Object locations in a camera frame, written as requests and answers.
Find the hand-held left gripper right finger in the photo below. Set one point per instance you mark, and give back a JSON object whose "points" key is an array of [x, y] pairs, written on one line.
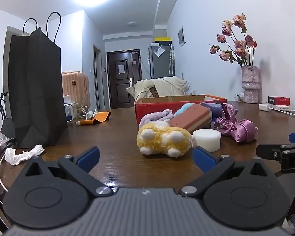
{"points": [[204, 158]]}

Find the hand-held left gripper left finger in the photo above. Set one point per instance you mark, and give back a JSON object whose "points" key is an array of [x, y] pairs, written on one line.
{"points": [[88, 157]]}

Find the pink cloth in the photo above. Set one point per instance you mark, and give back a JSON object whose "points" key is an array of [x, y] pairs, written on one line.
{"points": [[245, 130]]}

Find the pink satin scrunchie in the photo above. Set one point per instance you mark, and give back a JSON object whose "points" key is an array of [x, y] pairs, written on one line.
{"points": [[225, 125]]}

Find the brown pink layered sponge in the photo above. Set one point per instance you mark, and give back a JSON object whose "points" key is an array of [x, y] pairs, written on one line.
{"points": [[189, 118]]}

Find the yellow plush toy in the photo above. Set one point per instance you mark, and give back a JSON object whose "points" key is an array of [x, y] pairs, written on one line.
{"points": [[157, 137]]}

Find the purple towel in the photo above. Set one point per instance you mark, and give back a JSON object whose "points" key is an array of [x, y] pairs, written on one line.
{"points": [[213, 108]]}

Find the blue fluffy cloth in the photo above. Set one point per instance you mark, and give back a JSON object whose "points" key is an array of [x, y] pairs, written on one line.
{"points": [[183, 108]]}

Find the lavender fluffy headband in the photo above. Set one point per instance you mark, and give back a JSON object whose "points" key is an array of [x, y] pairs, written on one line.
{"points": [[157, 115]]}

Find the red cardboard box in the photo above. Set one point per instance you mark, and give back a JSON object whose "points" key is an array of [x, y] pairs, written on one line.
{"points": [[147, 110]]}

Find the white foam cylinder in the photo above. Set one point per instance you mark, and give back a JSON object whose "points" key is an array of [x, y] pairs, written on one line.
{"points": [[206, 140]]}

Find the white flat box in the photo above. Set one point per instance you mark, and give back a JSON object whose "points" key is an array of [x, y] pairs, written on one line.
{"points": [[284, 108]]}

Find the red flat box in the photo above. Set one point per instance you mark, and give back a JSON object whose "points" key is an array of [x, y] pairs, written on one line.
{"points": [[279, 100]]}

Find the white charger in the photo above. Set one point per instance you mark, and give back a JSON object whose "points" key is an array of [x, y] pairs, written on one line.
{"points": [[265, 107]]}

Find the clear plastic bag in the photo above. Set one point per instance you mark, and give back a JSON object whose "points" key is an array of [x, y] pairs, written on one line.
{"points": [[73, 108]]}

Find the small white box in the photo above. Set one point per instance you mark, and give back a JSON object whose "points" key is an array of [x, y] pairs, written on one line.
{"points": [[239, 97]]}

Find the pink textured vase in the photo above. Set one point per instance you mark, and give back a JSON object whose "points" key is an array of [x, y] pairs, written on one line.
{"points": [[250, 83]]}

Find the pink suitcase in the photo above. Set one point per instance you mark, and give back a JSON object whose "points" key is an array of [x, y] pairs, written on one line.
{"points": [[75, 86]]}

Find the crumpled white tissue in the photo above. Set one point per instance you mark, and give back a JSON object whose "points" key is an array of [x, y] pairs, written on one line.
{"points": [[14, 156]]}

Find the dark brown entrance door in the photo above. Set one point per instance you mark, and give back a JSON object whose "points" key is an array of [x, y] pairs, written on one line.
{"points": [[124, 91]]}

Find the grey interior door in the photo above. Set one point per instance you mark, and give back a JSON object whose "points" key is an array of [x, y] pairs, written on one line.
{"points": [[97, 78]]}

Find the beige coat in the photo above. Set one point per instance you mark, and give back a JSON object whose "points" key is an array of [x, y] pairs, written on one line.
{"points": [[169, 86]]}

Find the black paper bag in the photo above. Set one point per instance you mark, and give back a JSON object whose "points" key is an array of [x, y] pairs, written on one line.
{"points": [[34, 91]]}

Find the black tripod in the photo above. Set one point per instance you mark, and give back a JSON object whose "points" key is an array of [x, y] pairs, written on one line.
{"points": [[0, 108]]}

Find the grey refrigerator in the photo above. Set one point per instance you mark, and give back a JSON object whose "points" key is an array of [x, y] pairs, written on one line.
{"points": [[159, 64]]}

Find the white folded umbrella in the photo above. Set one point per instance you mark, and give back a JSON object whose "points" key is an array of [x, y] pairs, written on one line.
{"points": [[171, 59]]}

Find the dried pink roses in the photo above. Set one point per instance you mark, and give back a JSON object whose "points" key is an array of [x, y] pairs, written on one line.
{"points": [[239, 45]]}

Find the yellow box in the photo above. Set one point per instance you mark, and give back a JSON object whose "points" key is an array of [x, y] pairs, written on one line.
{"points": [[162, 39]]}

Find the small ceiling lamp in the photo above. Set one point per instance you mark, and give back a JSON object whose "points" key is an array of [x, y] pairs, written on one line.
{"points": [[132, 23]]}

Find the wall poster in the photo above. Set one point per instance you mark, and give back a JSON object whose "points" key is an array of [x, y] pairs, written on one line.
{"points": [[181, 35]]}

